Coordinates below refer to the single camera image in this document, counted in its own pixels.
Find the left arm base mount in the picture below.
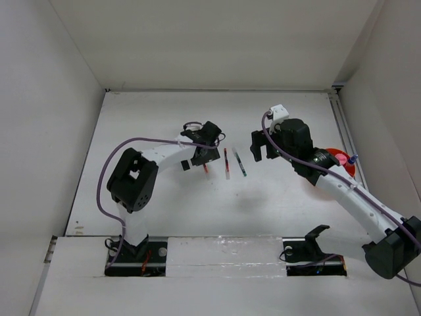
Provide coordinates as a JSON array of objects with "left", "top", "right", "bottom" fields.
[{"left": 105, "top": 236, "right": 168, "bottom": 277}]

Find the aluminium side rail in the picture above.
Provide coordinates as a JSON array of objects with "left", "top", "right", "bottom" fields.
[{"left": 330, "top": 86, "right": 366, "bottom": 185}]

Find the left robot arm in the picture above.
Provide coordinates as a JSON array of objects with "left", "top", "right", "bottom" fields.
[{"left": 106, "top": 121, "right": 225, "bottom": 263}]

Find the green pen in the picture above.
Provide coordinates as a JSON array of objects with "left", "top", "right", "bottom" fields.
[{"left": 232, "top": 147, "right": 247, "bottom": 177}]

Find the orange round organizer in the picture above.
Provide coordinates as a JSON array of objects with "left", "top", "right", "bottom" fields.
[{"left": 305, "top": 147, "right": 357, "bottom": 198}]

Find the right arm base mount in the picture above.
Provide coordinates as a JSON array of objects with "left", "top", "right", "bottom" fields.
[{"left": 278, "top": 224, "right": 347, "bottom": 277}]

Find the blue spray bottle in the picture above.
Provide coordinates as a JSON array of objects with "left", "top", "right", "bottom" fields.
[{"left": 347, "top": 154, "right": 358, "bottom": 165}]

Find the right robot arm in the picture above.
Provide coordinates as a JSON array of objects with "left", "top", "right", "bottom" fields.
[{"left": 250, "top": 113, "right": 420, "bottom": 280}]

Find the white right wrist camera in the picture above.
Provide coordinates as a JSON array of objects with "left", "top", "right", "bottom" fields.
[{"left": 267, "top": 104, "right": 289, "bottom": 129}]

